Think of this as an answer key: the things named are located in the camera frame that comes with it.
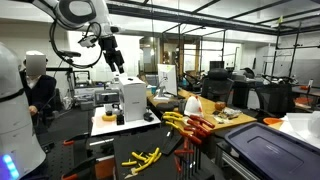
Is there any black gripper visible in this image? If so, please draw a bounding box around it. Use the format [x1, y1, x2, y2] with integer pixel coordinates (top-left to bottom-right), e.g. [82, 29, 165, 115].
[99, 36, 124, 74]

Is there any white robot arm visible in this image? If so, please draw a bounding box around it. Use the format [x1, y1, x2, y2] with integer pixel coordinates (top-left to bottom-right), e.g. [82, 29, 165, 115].
[13, 0, 124, 74]

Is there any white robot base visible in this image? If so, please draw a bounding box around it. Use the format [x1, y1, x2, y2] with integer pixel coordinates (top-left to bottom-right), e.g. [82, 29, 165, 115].
[0, 43, 46, 180]

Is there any white box device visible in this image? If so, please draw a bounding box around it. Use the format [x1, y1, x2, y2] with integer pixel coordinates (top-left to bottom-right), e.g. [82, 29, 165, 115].
[119, 77, 147, 122]

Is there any computer monitor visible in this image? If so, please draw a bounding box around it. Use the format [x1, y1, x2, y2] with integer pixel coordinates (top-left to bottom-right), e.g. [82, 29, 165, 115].
[154, 64, 178, 101]

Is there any person in dark jacket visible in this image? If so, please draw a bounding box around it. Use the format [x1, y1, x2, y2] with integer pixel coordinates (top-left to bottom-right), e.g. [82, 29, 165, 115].
[19, 50, 57, 134]

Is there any white plastic bag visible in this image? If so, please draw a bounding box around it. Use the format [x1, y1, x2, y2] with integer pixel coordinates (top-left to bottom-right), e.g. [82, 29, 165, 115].
[184, 96, 203, 117]

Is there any black yellow-key stand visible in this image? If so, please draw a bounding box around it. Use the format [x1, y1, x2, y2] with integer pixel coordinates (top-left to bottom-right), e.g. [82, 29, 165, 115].
[160, 129, 182, 156]

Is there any black office chair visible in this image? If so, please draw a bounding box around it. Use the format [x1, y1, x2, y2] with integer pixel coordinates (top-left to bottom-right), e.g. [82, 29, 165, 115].
[201, 68, 234, 103]

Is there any orange ball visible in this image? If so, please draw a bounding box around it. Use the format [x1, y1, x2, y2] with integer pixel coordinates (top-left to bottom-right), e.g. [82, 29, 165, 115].
[215, 101, 226, 111]

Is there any wooden desk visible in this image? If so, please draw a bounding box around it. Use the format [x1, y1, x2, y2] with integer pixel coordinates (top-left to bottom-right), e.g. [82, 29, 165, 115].
[146, 90, 257, 132]

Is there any orange bowl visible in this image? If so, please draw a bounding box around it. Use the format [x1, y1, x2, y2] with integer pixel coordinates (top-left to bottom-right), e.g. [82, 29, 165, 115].
[263, 117, 283, 125]

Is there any dark blue bin lid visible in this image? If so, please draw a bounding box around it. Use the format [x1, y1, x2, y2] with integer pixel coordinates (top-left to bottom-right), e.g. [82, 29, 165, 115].
[225, 122, 320, 180]

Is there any black cable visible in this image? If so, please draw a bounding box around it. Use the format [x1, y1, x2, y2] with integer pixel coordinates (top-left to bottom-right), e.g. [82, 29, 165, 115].
[49, 20, 104, 70]

